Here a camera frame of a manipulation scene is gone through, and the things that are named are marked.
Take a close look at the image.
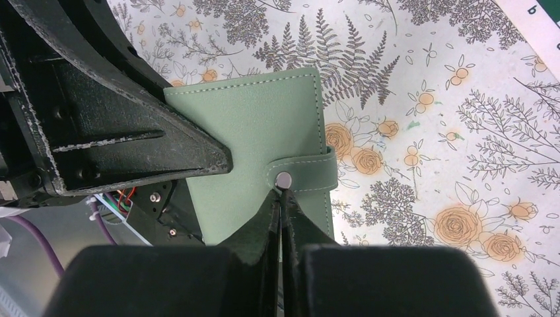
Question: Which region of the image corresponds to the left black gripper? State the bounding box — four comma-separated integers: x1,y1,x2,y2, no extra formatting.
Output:
1,1,232,208

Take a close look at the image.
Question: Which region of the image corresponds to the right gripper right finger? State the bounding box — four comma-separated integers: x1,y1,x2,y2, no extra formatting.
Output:
280,190,498,316

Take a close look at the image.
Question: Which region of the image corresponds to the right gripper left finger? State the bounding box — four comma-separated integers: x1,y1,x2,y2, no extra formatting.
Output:
44,190,281,316

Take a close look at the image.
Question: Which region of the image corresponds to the green leather card holder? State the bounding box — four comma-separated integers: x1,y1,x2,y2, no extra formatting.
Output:
164,68,338,245

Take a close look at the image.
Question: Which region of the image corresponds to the green white chessboard mat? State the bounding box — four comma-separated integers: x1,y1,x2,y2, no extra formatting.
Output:
497,0,559,79

